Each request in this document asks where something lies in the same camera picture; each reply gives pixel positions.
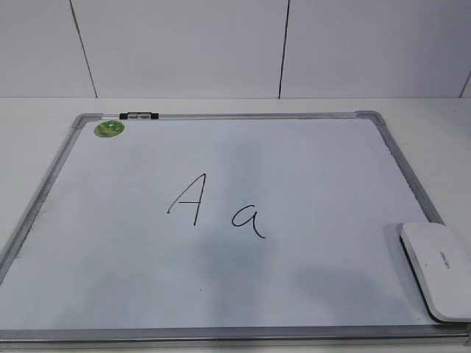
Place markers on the white whiteboard eraser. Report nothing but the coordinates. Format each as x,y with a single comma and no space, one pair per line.
442,268

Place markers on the whiteboard with grey frame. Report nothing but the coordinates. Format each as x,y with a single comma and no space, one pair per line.
245,228

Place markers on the black silver hanging clip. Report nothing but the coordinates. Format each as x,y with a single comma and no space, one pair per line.
139,116

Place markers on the green round sticker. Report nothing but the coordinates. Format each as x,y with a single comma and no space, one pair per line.
109,129

